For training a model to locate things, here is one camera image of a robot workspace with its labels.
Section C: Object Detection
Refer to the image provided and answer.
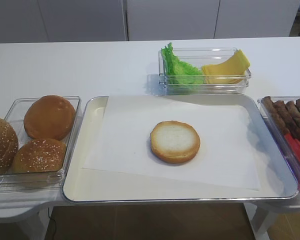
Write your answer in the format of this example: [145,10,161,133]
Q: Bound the green lettuce pile in container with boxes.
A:
[161,42,205,85]

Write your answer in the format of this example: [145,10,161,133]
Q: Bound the clear lettuce cheese container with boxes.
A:
[158,47,251,95]

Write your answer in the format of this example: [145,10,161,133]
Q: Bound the toasted bottom bun half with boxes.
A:
[150,120,201,164]

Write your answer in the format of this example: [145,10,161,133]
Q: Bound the white parchment paper sheet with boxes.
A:
[84,96,260,190]

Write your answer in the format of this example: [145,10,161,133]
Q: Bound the yellow cheese slices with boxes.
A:
[201,49,250,84]

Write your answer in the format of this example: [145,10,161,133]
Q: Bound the plain brown bun top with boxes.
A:
[23,95,76,141]

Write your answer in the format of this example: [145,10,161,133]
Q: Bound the sesame bun front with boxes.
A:
[11,138,67,174]

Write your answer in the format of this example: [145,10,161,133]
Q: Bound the sesame bun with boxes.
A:
[11,138,67,174]
[0,118,19,174]

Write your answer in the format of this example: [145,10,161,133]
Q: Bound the clear patty tomato container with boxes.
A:
[257,96,300,189]

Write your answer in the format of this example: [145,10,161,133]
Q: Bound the silver metal tray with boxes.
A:
[63,94,298,203]

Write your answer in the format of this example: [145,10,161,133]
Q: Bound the sesame bun left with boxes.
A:
[0,118,19,174]

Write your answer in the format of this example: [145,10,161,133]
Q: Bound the clear bun container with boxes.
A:
[0,96,83,192]

